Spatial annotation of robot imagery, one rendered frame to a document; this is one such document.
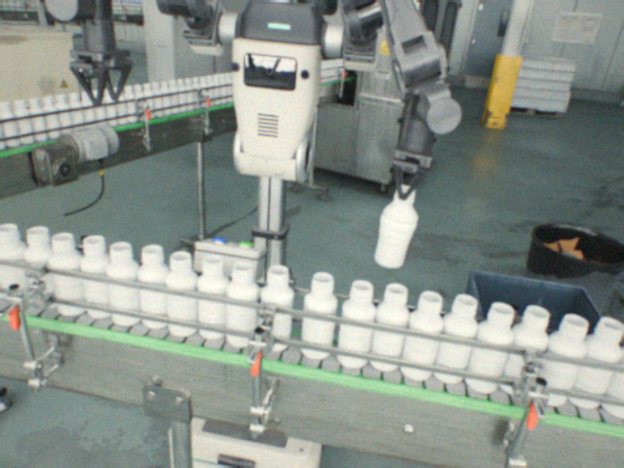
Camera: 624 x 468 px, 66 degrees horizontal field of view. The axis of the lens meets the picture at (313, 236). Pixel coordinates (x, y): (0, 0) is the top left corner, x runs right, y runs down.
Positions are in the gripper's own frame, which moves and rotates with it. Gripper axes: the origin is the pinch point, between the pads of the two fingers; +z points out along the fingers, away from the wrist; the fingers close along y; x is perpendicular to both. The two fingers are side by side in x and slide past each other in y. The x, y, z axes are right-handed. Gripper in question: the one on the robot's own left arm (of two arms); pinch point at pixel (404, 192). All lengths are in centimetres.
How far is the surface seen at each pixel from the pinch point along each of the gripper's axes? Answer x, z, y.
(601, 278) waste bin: -100, 64, 130
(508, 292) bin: -36, 35, 38
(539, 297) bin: -45, 35, 39
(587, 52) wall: -348, -20, 1204
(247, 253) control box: 28.7, 18.8, -5.2
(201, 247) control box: 38.7, 19.8, -5.8
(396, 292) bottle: -2.8, 13.5, -14.6
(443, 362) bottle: -13.8, 23.2, -17.8
